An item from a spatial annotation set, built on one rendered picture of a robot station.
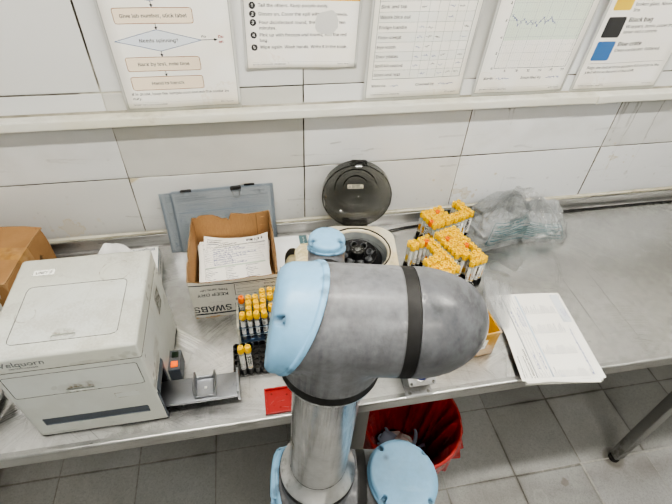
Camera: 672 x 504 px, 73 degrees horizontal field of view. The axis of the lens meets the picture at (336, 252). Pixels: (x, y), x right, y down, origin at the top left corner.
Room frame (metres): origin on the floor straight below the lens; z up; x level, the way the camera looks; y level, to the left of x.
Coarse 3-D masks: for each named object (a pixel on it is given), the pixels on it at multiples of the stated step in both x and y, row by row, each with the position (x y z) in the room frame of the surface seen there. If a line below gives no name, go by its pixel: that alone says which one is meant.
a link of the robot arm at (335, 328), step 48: (288, 288) 0.29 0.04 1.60; (336, 288) 0.29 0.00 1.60; (384, 288) 0.29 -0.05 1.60; (288, 336) 0.25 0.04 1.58; (336, 336) 0.25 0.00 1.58; (384, 336) 0.26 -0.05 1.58; (288, 384) 0.26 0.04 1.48; (336, 384) 0.24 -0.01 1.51; (336, 432) 0.26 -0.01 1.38; (288, 480) 0.26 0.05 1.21; (336, 480) 0.26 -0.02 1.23
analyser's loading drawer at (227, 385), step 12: (168, 384) 0.58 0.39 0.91; (180, 384) 0.58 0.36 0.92; (192, 384) 0.58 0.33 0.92; (204, 384) 0.58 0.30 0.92; (216, 384) 0.58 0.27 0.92; (228, 384) 0.58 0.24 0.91; (168, 396) 0.54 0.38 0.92; (180, 396) 0.55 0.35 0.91; (192, 396) 0.55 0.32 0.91; (204, 396) 0.54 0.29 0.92; (216, 396) 0.55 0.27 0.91; (228, 396) 0.55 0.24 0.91; (240, 396) 0.56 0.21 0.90
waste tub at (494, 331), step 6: (492, 318) 0.78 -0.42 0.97; (492, 324) 0.77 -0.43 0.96; (492, 330) 0.77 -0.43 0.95; (498, 330) 0.75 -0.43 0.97; (492, 336) 0.73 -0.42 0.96; (498, 336) 0.74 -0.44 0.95; (486, 342) 0.73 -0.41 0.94; (492, 342) 0.74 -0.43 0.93; (486, 348) 0.73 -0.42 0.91; (492, 348) 0.74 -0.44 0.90; (480, 354) 0.73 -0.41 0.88; (486, 354) 0.74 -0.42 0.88
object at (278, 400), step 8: (264, 392) 0.59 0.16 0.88; (272, 392) 0.59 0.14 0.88; (280, 392) 0.59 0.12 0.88; (288, 392) 0.59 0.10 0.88; (272, 400) 0.57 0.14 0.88; (280, 400) 0.57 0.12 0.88; (288, 400) 0.57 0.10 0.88; (272, 408) 0.55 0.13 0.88; (280, 408) 0.55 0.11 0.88; (288, 408) 0.55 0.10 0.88
